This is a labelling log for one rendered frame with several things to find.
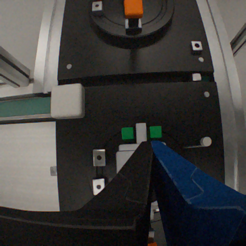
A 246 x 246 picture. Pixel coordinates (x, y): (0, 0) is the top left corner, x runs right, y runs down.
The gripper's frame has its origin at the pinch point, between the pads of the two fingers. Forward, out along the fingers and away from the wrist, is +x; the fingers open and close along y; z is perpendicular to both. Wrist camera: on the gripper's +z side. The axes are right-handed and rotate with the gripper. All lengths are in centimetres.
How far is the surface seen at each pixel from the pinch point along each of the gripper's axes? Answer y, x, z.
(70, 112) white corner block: 9.0, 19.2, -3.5
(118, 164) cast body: 2.0, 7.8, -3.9
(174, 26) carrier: -6.6, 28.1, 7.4
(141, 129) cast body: 0.0, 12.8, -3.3
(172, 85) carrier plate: -4.9, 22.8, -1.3
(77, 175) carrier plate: 8.8, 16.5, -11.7
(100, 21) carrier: 5.0, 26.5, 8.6
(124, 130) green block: 1.7, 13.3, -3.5
